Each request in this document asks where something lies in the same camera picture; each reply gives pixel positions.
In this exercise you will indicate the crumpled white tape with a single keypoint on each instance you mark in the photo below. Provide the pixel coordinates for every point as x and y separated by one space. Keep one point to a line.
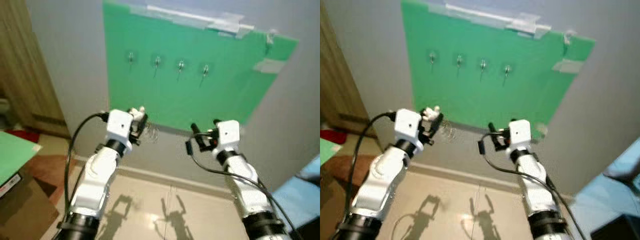
568 36
270 36

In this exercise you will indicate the beige wood grain panel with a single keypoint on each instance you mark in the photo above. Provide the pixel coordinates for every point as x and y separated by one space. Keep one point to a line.
340 85
30 75

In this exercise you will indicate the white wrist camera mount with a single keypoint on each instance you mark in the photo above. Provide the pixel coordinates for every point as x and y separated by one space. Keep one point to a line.
520 135
407 126
119 127
229 136

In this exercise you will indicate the red cloth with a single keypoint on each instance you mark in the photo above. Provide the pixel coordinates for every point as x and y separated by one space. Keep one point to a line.
20 135
332 136

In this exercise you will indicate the person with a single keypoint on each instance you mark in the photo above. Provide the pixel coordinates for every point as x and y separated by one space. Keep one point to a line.
620 172
307 178

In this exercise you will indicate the black box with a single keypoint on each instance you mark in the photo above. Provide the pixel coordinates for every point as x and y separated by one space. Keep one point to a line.
617 229
312 230

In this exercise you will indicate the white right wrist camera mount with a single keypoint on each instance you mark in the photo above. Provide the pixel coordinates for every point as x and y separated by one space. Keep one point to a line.
520 135
229 136

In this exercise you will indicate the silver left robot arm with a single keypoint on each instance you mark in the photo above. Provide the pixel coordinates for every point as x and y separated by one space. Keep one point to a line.
95 182
380 180

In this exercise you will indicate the brown cardboard box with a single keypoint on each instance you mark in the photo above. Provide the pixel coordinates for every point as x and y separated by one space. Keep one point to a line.
330 210
25 210

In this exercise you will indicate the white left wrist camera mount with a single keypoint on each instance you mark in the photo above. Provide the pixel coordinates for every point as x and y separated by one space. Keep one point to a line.
407 126
119 127

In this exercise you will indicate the clear tape patch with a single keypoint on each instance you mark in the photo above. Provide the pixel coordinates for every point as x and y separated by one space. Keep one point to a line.
567 65
270 66

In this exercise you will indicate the small white tape piece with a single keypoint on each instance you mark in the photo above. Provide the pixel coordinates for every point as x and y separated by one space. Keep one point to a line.
540 131

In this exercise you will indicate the keys with white tag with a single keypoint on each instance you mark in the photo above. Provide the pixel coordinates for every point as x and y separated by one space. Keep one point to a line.
431 111
136 110

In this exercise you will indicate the clear adhesive metal hook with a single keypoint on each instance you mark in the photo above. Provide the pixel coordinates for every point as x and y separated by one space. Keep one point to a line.
131 57
205 69
507 69
483 64
459 60
157 62
180 65
432 56

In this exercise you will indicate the green wall board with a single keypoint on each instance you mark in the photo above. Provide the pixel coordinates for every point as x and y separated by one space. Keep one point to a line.
175 100
475 100

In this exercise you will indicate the brown rug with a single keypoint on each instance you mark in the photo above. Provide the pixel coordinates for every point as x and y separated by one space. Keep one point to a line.
340 165
55 170

